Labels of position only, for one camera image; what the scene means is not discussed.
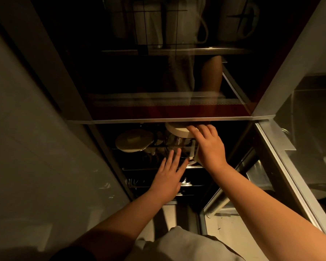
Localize person's right hand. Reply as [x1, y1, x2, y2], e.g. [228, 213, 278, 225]
[187, 124, 229, 171]

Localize person's left hand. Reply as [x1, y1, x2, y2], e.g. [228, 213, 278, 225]
[149, 148, 189, 204]

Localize glass kettle with cream base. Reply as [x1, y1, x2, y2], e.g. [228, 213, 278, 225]
[163, 121, 207, 166]

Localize cream round kettle lid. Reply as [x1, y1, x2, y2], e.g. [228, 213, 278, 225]
[115, 129, 155, 153]

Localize person's right forearm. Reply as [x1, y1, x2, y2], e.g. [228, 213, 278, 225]
[206, 163, 326, 261]

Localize person's left forearm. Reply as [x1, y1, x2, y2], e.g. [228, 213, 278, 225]
[70, 190, 177, 261]

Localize person's shirt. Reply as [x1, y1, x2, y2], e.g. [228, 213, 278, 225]
[125, 225, 245, 261]

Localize person's dark sleeve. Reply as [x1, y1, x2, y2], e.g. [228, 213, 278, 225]
[50, 246, 98, 261]

